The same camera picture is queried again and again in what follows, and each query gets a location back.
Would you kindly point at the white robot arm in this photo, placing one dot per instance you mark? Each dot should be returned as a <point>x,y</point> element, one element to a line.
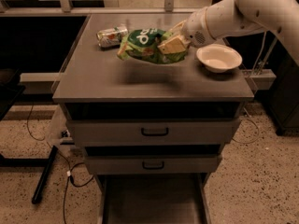
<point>237,18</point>

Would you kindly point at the grey bottom drawer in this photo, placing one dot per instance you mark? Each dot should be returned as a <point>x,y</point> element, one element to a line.
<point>153,199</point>

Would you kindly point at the green rice chip bag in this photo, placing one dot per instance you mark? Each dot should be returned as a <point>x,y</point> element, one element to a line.
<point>143,45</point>

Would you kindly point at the white paper bowl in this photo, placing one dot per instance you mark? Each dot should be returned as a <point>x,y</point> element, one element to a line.
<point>218,58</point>

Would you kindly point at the black table leg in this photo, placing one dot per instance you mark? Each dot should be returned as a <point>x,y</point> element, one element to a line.
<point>37,197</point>

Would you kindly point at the crushed green soda can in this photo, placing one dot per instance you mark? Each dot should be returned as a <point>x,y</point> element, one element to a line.
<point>111,37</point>

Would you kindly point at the grey top drawer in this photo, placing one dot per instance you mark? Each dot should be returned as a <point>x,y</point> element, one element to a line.
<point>152,124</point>

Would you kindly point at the grey drawer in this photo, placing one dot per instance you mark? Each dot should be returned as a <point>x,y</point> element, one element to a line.
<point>134,160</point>
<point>152,124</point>
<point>153,199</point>

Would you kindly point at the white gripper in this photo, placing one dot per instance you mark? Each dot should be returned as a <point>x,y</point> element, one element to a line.
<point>195,29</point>

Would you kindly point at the black side table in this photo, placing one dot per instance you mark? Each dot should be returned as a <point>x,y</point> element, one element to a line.
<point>10,89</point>

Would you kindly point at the grey drawer cabinet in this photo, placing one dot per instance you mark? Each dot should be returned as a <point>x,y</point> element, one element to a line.
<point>99,76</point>

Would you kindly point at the grey middle drawer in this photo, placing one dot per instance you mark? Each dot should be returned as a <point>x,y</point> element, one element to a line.
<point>134,160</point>

